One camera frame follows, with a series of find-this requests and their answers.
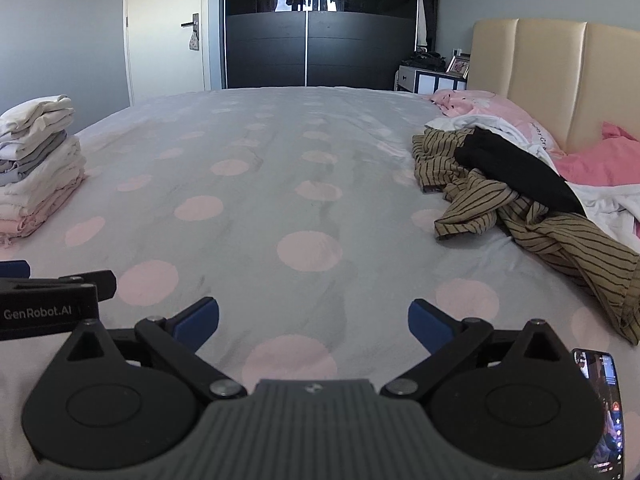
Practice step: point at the smartphone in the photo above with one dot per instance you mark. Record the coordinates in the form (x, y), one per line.
(600, 410)

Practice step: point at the black garment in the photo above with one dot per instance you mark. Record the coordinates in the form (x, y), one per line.
(515, 165)

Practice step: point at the black sliding-door wardrobe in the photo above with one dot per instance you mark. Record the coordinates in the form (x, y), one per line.
(265, 35)

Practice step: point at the white garment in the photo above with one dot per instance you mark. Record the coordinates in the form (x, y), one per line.
(610, 205)

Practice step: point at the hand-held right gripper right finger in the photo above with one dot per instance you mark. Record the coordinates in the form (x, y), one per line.
(430, 330)

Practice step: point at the small hanging pouch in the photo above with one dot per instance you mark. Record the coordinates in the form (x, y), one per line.
(193, 39)

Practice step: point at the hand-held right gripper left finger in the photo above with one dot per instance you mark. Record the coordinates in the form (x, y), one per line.
(197, 320)

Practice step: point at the black bag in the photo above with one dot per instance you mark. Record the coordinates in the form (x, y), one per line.
(425, 60)

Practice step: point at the photo frame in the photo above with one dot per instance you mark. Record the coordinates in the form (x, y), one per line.
(457, 66)

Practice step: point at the white nightstand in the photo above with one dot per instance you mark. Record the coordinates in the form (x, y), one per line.
(430, 80)

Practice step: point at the light pink quilt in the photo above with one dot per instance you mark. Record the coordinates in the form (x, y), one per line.
(480, 102)

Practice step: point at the stack of folded clothes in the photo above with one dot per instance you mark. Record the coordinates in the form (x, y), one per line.
(45, 185)

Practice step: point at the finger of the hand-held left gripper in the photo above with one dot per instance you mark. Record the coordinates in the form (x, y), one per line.
(105, 285)
(15, 269)

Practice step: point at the brown striped garment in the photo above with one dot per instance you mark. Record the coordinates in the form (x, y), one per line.
(480, 200)

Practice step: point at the white door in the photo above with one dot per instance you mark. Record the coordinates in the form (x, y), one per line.
(160, 60)

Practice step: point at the hanging clothes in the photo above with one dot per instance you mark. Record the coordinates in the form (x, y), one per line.
(425, 5)

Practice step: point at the beige padded headboard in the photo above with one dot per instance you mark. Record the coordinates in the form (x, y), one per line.
(540, 70)

